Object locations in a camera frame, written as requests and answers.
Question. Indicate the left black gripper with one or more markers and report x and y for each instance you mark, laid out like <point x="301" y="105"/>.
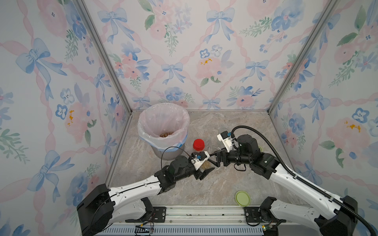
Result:
<point x="199" y="174"/>

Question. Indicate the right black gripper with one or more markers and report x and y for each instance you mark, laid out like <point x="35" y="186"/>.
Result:
<point x="218" y="155"/>

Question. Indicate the green lid jar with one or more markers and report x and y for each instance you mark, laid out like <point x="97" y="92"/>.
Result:
<point x="213" y="143"/>
<point x="208" y="166"/>

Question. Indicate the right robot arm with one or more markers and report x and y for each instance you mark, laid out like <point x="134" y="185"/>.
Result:
<point x="329" y="214"/>

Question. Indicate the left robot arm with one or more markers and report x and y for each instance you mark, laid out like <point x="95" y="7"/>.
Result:
<point x="104" y="206"/>

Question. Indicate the peanuts inside trash bin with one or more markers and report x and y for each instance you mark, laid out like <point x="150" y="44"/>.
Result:
<point x="166" y="134"/>

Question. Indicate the red lid peanut jar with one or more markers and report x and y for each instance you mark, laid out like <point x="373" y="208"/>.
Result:
<point x="198" y="145"/>

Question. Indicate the grey mesh trash bin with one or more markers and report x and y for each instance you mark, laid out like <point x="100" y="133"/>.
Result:
<point x="169" y="154"/>

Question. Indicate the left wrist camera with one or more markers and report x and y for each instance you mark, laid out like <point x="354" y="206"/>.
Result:
<point x="198" y="158"/>

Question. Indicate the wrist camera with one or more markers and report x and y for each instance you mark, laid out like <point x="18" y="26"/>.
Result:
<point x="226" y="139"/>
<point x="198" y="158"/>

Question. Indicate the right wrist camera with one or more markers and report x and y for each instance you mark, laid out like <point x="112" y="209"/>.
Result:
<point x="226" y="139"/>

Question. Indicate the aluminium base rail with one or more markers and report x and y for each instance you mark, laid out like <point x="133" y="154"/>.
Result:
<point x="205" y="221"/>

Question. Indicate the left aluminium corner post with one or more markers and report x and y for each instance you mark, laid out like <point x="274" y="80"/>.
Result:
<point x="89" y="24"/>

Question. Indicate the aluminium corner post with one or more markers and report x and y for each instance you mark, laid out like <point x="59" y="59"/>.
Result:
<point x="305" y="50"/>
<point x="89" y="24"/>

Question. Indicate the right aluminium corner post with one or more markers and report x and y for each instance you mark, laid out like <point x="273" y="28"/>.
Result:
<point x="305" y="50"/>

